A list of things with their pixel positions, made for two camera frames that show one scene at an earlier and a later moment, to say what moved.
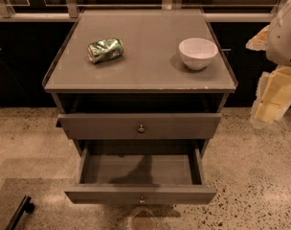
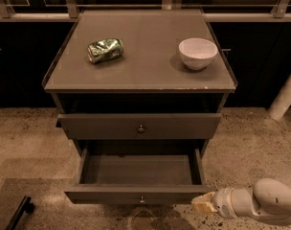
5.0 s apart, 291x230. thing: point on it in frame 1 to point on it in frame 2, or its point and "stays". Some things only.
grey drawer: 142,172 stays
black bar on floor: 26,206 stays
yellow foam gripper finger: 258,42 to 226,202
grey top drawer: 139,126 stays
